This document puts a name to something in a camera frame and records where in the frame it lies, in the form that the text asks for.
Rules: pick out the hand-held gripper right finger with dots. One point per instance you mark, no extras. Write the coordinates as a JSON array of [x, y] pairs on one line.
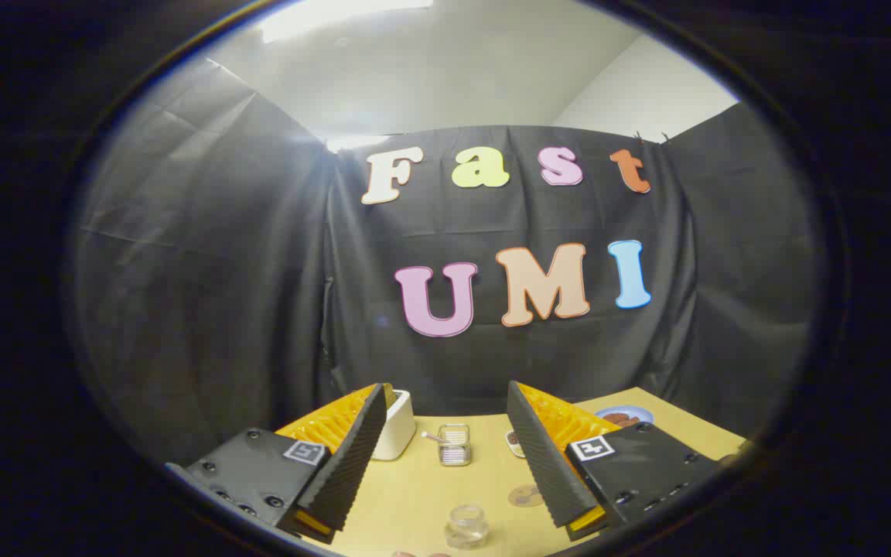
[[542, 464]]

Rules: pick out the small white seed dish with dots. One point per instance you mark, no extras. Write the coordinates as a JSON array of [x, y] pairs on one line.
[[513, 445]]

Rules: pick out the wooden table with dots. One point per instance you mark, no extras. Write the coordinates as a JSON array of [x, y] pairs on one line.
[[414, 495]]

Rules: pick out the black backdrop cloth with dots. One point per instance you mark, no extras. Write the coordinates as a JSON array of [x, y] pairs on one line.
[[221, 271]]

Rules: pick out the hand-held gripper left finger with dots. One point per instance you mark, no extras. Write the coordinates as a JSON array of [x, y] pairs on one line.
[[349, 464]]

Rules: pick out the clear glass bottle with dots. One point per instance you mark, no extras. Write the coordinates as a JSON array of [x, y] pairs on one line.
[[467, 530]]

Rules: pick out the small blue plate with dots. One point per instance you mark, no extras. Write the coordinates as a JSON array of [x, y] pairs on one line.
[[643, 412]]

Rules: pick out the brown food piece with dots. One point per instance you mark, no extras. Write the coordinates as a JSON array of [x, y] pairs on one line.
[[614, 418], [631, 422]]

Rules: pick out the round wooden coaster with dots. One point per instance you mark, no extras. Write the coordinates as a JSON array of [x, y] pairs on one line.
[[524, 496]]

